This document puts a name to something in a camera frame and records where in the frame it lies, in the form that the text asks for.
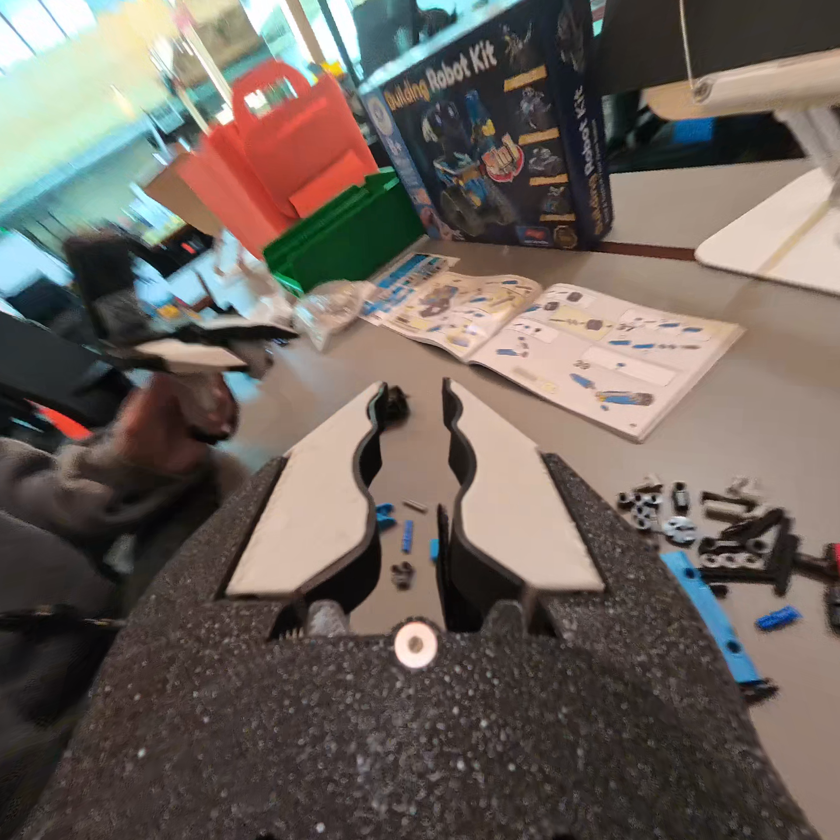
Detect person's dark clothing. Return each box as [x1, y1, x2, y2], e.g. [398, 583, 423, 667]
[0, 512, 132, 840]

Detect dark partition panel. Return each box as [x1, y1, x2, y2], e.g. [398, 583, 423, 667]
[594, 0, 840, 98]

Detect person's left hand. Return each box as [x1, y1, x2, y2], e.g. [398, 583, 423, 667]
[121, 377, 227, 475]

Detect robot kit box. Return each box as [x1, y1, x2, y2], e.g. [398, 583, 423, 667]
[357, 0, 616, 252]

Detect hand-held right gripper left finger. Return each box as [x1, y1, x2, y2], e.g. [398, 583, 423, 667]
[225, 381, 389, 599]

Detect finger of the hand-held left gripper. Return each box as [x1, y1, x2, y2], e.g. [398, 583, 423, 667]
[189, 318, 301, 345]
[133, 338, 250, 376]

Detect instruction manual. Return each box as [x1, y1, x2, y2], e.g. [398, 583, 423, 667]
[381, 272, 747, 445]

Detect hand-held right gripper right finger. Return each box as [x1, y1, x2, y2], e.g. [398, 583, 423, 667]
[441, 377, 606, 595]

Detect paned window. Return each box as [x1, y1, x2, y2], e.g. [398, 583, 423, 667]
[0, 0, 99, 73]

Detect tan cardboard sheet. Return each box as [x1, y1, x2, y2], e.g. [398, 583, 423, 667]
[143, 159, 227, 238]

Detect pile of toy bricks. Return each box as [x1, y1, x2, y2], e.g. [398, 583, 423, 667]
[616, 474, 840, 702]

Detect sticker sheet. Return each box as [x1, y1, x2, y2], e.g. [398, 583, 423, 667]
[360, 252, 462, 327]

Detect clear plastic bag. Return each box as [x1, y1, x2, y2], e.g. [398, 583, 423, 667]
[290, 280, 376, 353]

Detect grey desk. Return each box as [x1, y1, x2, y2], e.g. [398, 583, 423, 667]
[223, 154, 840, 840]

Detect white stand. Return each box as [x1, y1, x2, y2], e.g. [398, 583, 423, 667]
[694, 108, 840, 298]

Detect green bin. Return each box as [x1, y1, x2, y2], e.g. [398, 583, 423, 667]
[262, 167, 429, 294]

